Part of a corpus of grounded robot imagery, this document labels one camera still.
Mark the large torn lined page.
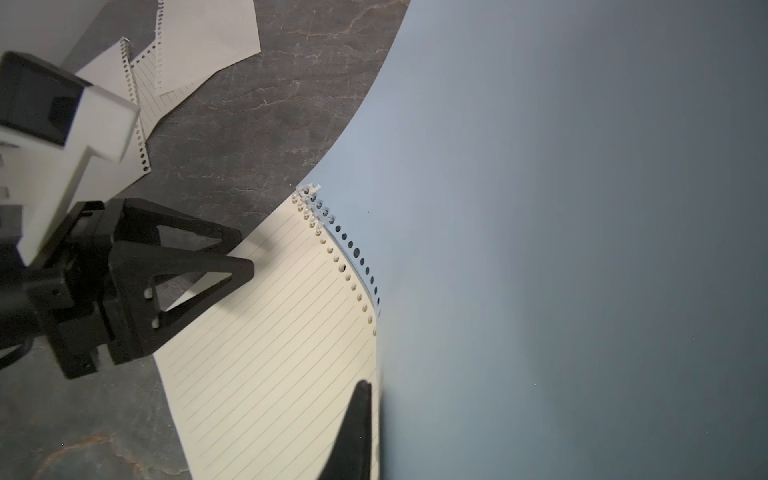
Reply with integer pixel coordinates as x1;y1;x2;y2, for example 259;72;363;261
73;37;150;202

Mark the light blue notebook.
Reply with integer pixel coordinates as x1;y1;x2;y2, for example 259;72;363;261
152;0;768;480

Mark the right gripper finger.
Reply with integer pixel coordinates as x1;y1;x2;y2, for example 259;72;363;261
318;380;373;480

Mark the torn lined paper page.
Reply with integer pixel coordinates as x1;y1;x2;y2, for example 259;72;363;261
130;42;207;138

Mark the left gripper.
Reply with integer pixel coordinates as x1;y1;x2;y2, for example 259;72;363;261
1;198;254;379

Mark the torn white lined page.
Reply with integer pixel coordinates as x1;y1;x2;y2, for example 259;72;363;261
155;0;261;94

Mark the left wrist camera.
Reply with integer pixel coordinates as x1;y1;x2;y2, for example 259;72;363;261
1;51;118;263

